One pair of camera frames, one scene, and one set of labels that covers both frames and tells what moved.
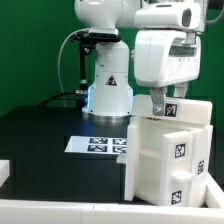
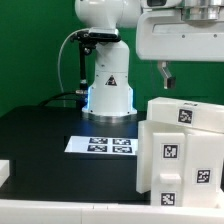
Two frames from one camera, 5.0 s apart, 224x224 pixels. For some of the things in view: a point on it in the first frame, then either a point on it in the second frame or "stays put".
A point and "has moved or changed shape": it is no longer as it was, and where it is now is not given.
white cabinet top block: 175,109 has moved or changed shape
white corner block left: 4,171 stays put
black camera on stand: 86,41 stays put
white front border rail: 18,211 stays put
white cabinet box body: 144,158 has moved or changed shape
